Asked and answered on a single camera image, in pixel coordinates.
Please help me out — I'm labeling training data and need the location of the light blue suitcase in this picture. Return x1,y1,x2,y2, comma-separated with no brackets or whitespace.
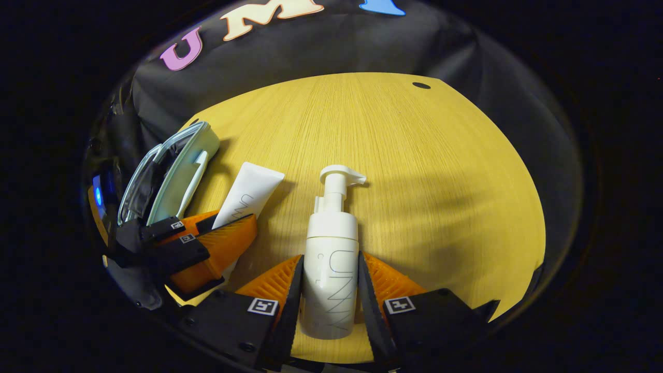
118,121,221,228

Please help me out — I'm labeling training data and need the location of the black backdrop cloth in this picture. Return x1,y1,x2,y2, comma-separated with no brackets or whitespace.
85,0,586,311

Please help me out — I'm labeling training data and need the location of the white skin care tube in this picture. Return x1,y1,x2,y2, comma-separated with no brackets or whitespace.
211,162,285,231

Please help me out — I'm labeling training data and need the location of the white pump bottle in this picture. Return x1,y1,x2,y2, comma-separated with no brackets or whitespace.
300,165,367,340

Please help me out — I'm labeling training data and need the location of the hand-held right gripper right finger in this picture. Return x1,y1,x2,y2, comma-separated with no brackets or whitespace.
357,251,502,366

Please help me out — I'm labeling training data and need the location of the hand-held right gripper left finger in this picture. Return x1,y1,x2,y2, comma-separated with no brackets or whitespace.
176,254,306,372

